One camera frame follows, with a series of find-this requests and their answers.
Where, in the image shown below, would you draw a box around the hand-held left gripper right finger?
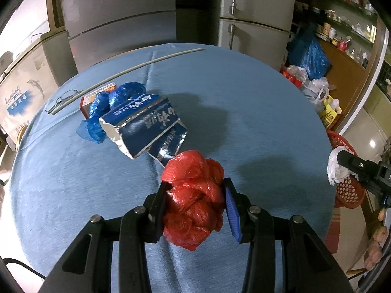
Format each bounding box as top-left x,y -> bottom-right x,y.
222,177 -> 352,293

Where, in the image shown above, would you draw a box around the wooden door frame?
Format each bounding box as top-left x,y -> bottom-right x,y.
336,21 -> 391,135

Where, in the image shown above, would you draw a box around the large blue plastic bag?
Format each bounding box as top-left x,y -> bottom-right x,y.
287,26 -> 332,80

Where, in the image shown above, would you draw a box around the yellow paper bag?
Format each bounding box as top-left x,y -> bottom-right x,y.
319,94 -> 343,129

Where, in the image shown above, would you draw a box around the person's right hand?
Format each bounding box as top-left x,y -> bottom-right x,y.
363,207 -> 389,272

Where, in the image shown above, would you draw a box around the shelf jars and bottles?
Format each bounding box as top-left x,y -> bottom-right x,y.
298,0 -> 379,68

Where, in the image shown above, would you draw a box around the blue foil carton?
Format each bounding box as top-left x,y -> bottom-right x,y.
98,95 -> 188,162

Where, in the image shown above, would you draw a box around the red plastic basket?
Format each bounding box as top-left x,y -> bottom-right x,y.
326,130 -> 367,209

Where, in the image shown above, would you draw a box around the blue tablecloth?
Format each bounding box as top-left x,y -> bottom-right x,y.
6,43 -> 337,293

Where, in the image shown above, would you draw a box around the white wrapper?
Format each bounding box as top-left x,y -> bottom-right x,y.
327,146 -> 356,186

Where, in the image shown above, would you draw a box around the grey refrigerator with handles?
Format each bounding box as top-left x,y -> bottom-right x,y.
218,0 -> 297,68

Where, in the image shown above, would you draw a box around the wooden cabinet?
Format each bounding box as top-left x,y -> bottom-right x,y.
318,38 -> 375,123

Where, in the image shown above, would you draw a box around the small blue plastic bag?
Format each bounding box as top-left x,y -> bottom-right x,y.
76,82 -> 146,144

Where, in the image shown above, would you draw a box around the red plastic bag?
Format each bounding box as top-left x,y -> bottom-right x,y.
161,150 -> 226,251

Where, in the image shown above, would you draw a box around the grey drawer refrigerator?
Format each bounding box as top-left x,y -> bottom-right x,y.
59,0 -> 178,74

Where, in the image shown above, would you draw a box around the eyeglasses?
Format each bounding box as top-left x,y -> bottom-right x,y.
45,89 -> 81,113

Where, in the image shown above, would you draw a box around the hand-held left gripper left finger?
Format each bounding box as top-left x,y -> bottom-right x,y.
46,181 -> 172,293

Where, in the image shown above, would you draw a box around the black cable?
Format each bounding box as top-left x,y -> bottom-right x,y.
2,258 -> 46,280

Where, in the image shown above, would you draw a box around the long grey rod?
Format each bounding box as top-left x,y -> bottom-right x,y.
50,48 -> 204,115

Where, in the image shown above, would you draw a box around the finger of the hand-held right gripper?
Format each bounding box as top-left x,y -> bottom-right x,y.
336,150 -> 382,190

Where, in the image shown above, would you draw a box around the red gift bag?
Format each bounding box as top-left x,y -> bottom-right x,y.
280,65 -> 301,86

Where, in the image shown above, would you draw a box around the red striped stool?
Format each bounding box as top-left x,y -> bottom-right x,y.
325,206 -> 343,254

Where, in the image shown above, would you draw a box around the small red box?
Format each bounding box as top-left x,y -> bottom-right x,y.
80,82 -> 118,119

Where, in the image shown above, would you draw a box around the white plastic bag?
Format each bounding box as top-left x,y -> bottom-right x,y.
287,65 -> 309,83
301,76 -> 337,104

